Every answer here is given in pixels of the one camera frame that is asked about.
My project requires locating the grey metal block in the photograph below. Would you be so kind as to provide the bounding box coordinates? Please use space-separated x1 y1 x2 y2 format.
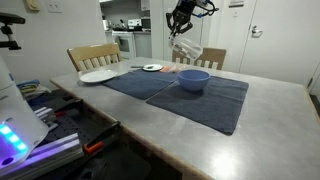
33 105 60 132

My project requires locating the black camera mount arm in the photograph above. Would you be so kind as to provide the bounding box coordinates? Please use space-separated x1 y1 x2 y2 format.
0 23 23 52

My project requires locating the black stereo camera bar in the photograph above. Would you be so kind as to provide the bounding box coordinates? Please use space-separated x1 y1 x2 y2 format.
0 12 27 25

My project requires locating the blue plastic bowl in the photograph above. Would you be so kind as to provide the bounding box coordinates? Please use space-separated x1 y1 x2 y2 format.
176 68 212 93

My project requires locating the black clamp with orange handle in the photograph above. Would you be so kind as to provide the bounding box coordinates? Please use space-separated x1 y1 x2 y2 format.
82 120 122 157
51 99 84 118

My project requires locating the clear bag of orange snacks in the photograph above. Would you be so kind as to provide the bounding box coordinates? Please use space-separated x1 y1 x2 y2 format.
159 64 186 74

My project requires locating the folded blue cloth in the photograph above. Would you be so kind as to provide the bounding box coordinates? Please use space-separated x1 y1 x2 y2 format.
16 79 41 88

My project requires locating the dark blue cloth placemat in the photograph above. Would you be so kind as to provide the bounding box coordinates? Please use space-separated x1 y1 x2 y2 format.
102 69 179 101
145 74 250 137

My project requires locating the black and white microwave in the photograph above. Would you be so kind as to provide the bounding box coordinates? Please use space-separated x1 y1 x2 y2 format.
140 17 152 30

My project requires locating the clear plastic lunchbox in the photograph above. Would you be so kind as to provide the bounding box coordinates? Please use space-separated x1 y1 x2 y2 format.
168 33 204 62

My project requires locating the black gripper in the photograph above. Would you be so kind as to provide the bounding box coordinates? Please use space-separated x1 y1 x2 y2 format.
165 0 198 37

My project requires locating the metal spoon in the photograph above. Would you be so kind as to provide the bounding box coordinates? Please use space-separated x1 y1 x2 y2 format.
129 64 154 70

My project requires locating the grey wall sign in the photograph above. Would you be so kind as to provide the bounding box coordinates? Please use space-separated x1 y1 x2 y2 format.
228 0 245 8

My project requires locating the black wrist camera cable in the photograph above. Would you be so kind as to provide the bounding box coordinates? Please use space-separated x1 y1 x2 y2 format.
191 0 220 18

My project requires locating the white wall switch plate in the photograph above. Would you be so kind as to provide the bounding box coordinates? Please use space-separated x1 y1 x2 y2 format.
46 0 64 14

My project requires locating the white countertop appliance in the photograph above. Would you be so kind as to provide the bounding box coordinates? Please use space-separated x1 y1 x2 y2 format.
127 18 143 29

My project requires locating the folded light cloth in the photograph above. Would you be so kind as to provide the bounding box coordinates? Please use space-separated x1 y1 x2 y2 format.
21 84 51 101

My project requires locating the silver door lever handle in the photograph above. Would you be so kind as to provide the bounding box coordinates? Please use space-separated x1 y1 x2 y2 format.
250 24 264 38

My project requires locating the small white plate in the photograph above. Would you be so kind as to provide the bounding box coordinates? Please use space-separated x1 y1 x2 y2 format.
142 63 164 73

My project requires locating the light wooden slat-back chair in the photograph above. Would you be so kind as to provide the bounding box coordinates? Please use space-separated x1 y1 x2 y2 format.
171 46 228 71
66 42 123 73

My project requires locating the beige wall thermostat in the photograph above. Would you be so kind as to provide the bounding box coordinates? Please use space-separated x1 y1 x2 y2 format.
25 0 41 13

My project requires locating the white kitchen base cabinet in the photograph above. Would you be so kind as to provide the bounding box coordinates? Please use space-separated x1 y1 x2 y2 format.
133 32 153 59

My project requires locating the aluminium extrusion rail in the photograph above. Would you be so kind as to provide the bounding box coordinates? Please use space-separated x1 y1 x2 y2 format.
0 133 84 180

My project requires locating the large white plate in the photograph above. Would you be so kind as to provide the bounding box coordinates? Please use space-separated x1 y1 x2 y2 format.
79 69 119 84

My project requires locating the white kitchen stove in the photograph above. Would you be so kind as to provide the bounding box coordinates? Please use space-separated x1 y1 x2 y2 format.
111 30 136 60

